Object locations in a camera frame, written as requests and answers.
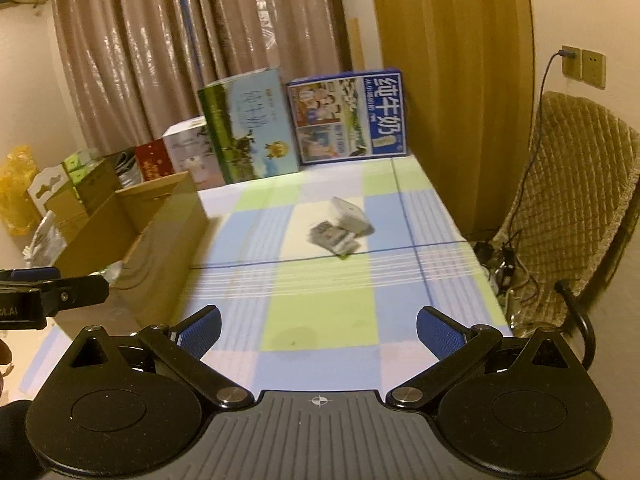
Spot grey charger cable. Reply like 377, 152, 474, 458
504, 50, 567, 242

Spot white gift box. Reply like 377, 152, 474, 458
162, 115, 227, 191

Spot wooden door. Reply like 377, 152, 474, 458
366, 0, 532, 237

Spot small cardboard box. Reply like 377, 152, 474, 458
49, 159, 122, 242

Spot green and blue milk carton box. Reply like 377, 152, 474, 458
197, 66, 301, 186

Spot silver foil bag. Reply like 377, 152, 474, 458
24, 209, 69, 267

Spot black floor cables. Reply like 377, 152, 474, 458
470, 239, 517, 312

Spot checked tablecloth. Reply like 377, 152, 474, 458
20, 154, 514, 402

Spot grey crumpled glove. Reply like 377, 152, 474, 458
308, 220, 362, 259

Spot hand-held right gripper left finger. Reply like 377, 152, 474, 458
62, 305, 254, 410

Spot brown curtain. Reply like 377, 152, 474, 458
49, 0, 352, 157

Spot small white box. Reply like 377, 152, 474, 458
329, 196, 376, 237

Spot chair with quilted cover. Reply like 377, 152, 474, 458
492, 91, 640, 367

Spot wall socket with plug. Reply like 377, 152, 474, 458
560, 45, 584, 80

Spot yellow plastic bag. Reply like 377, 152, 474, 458
0, 144, 44, 237

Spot red box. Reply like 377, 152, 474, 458
134, 138, 171, 182

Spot beige wall socket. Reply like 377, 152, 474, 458
581, 49, 608, 89

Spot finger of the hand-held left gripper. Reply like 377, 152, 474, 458
0, 267, 62, 289
42, 273, 110, 317

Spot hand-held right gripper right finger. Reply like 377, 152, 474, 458
386, 305, 586, 410

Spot large cardboard box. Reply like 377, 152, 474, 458
52, 170, 210, 332

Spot small green boxes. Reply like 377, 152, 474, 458
61, 148, 102, 187

